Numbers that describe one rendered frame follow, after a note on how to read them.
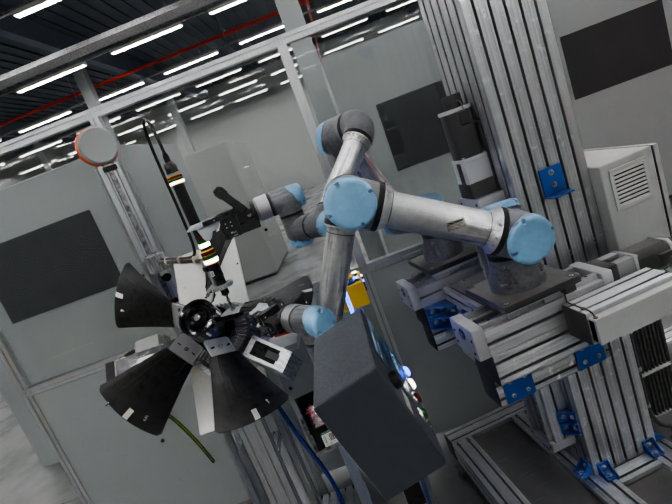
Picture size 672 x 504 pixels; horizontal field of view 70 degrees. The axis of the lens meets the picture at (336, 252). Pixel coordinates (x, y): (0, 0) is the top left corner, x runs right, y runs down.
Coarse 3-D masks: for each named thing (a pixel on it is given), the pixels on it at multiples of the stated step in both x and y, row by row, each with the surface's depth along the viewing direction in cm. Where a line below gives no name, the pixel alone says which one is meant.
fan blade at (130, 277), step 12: (120, 276) 160; (132, 276) 158; (120, 288) 160; (132, 288) 158; (144, 288) 156; (156, 288) 154; (120, 300) 160; (132, 300) 158; (144, 300) 156; (156, 300) 154; (168, 300) 153; (132, 312) 160; (144, 312) 158; (156, 312) 156; (168, 312) 154; (120, 324) 162; (132, 324) 161; (144, 324) 160; (156, 324) 158; (168, 324) 157
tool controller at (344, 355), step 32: (352, 320) 88; (320, 352) 84; (352, 352) 76; (384, 352) 82; (320, 384) 73; (352, 384) 67; (384, 384) 67; (320, 416) 68; (352, 416) 68; (384, 416) 68; (416, 416) 71; (352, 448) 69; (384, 448) 69; (416, 448) 69; (384, 480) 70; (416, 480) 71
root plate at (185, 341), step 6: (180, 336) 147; (186, 336) 148; (174, 342) 146; (180, 342) 148; (186, 342) 148; (192, 342) 149; (174, 348) 147; (180, 348) 148; (192, 348) 149; (198, 348) 150; (180, 354) 148; (186, 354) 149; (192, 354) 150; (198, 354) 150; (186, 360) 149; (192, 360) 150
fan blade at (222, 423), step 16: (224, 368) 141; (240, 368) 143; (256, 368) 146; (224, 384) 137; (240, 384) 139; (256, 384) 141; (272, 384) 143; (224, 400) 134; (240, 400) 135; (256, 400) 137; (272, 400) 139; (224, 416) 132; (240, 416) 133; (224, 432) 130
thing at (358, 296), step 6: (360, 276) 180; (354, 282) 174; (360, 282) 173; (348, 288) 173; (354, 288) 173; (360, 288) 173; (348, 294) 173; (354, 294) 173; (360, 294) 173; (366, 294) 174; (354, 300) 174; (360, 300) 174; (366, 300) 174; (348, 306) 174; (354, 306) 174; (360, 306) 174
